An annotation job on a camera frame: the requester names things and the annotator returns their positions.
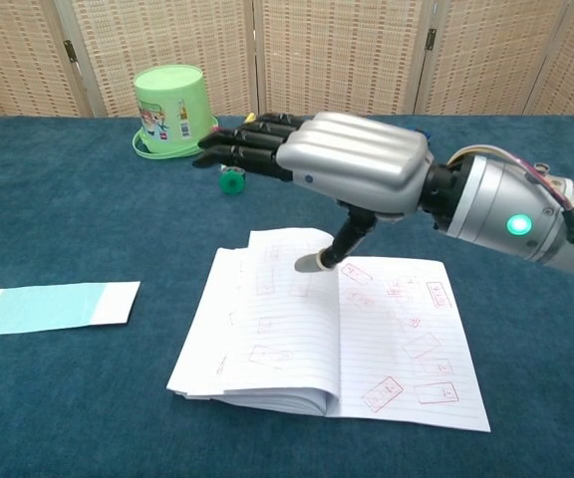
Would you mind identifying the right silver and black robot hand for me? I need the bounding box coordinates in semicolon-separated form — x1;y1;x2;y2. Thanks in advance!
190;112;435;274

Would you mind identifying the white lined notebook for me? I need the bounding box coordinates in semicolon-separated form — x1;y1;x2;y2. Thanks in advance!
165;227;492;433

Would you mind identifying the white and light-blue bookmark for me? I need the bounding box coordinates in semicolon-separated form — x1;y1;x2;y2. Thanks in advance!
0;281;142;337

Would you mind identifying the woven folding screen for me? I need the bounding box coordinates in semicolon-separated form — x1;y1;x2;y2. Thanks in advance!
0;0;574;125

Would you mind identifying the feather shuttlecock with green base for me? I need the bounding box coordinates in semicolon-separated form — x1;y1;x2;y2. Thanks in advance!
216;112;258;196

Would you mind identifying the upturned green plastic bucket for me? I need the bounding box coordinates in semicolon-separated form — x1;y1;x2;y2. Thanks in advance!
132;64;220;160

